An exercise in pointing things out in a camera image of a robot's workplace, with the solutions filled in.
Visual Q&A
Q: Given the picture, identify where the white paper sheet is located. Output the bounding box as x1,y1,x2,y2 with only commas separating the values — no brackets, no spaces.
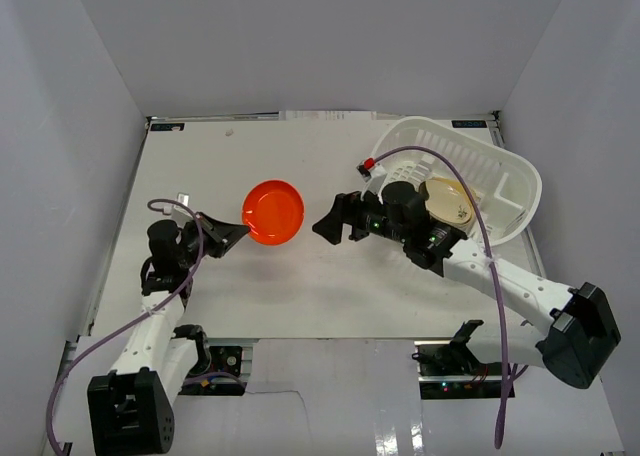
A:
278,110,377,121

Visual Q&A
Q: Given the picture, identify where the purple cable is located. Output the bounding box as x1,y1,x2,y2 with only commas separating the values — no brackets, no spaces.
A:
45,198,205,456
372,145,516,450

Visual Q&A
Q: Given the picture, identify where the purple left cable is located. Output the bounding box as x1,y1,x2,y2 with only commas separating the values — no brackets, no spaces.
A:
45,198,205,456

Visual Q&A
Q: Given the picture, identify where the orange round plate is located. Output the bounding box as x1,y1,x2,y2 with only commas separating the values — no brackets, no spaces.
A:
241,180,305,246

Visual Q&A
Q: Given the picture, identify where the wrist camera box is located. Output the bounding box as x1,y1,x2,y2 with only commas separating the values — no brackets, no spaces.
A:
356,158,387,182
172,192,190,216

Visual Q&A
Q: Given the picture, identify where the right black table label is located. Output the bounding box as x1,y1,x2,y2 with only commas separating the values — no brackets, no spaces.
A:
451,120,487,129

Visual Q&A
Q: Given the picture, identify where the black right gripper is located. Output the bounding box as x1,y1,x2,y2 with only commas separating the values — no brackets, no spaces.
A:
313,184,409,245

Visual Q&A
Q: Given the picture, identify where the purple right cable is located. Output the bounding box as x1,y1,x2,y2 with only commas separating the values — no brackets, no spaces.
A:
372,145,516,450

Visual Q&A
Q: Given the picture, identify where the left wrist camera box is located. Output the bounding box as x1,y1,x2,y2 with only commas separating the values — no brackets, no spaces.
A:
172,192,190,216

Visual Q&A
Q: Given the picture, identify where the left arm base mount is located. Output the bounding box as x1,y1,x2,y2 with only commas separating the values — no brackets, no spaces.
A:
174,325,245,396

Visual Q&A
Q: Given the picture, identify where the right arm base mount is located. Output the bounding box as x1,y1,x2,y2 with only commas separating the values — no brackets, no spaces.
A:
411,320,501,401

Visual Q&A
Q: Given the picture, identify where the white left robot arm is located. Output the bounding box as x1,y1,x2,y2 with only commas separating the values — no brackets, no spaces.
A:
87,208,249,455

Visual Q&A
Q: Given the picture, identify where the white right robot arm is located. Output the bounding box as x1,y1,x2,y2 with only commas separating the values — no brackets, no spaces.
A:
312,181,621,389

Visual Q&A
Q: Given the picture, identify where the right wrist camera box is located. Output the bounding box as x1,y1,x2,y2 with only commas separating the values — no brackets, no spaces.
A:
356,158,387,182

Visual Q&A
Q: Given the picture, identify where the black table label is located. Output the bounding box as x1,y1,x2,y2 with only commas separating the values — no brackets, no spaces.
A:
149,122,185,132
451,120,487,129

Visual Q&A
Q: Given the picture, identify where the left black table label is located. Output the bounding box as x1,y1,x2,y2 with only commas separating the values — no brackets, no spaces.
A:
149,122,185,132

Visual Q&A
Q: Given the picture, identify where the cream floral round plate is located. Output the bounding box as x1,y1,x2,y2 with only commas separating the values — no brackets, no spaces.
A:
418,177,476,229

